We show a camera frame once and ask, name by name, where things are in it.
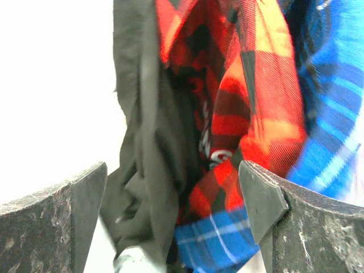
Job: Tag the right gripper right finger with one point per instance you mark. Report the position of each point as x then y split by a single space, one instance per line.
299 230

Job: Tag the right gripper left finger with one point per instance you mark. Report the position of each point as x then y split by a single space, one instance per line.
51 230

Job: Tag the black hanging shirt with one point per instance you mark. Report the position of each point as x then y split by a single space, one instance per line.
158 160

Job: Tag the red black plaid shirt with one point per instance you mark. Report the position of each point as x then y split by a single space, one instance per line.
236 60

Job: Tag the blue plaid shirt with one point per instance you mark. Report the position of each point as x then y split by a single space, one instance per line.
327 42

